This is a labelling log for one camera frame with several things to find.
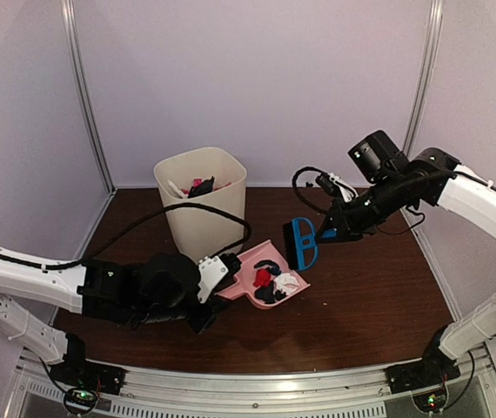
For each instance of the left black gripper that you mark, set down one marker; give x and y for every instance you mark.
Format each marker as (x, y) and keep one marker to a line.
(199, 322)

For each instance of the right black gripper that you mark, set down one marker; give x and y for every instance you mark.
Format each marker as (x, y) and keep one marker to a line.
(347, 228)

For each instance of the blue hand brush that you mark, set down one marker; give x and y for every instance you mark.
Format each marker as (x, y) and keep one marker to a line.
(301, 248)

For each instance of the pink plastic dustpan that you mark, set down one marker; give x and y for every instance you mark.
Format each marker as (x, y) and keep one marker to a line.
(243, 279)

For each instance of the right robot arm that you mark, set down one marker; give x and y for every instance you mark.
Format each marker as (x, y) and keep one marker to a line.
(440, 180)

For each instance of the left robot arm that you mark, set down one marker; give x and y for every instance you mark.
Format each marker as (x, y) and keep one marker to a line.
(168, 287)

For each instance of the white paper scrap right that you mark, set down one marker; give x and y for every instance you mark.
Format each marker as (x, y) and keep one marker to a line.
(286, 284)

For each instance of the white paper scrap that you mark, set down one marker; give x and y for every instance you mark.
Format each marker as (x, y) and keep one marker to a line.
(179, 192)
(286, 284)

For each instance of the dark blue paper scrap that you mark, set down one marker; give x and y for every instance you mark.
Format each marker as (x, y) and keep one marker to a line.
(266, 290)

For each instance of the red paper scrap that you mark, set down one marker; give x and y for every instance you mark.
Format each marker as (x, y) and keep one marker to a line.
(263, 278)

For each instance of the white paper scrap front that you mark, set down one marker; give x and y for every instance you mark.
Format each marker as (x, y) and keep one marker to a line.
(179, 192)

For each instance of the black paper scrap front-left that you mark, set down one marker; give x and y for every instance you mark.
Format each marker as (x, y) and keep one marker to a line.
(205, 188)

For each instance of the pink paper scrap left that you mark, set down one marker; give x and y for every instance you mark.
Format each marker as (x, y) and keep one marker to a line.
(196, 183)

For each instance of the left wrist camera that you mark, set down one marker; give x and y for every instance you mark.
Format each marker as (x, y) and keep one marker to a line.
(212, 271)

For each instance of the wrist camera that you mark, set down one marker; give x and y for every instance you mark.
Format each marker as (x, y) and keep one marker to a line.
(334, 186)
(212, 271)

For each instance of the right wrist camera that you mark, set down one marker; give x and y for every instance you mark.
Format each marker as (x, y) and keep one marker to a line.
(334, 186)

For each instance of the aluminium front rail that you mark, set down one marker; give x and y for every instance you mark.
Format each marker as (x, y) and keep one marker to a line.
(353, 392)

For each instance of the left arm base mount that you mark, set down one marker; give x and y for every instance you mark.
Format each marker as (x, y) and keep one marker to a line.
(75, 370)

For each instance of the right frame post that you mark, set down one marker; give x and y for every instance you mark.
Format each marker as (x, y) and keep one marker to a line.
(430, 52)

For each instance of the frame post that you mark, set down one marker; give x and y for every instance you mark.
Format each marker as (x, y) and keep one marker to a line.
(90, 123)
(430, 52)

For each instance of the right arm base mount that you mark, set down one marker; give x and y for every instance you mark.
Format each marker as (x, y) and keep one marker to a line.
(430, 370)

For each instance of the left frame post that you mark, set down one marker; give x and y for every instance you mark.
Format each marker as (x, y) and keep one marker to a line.
(90, 123)

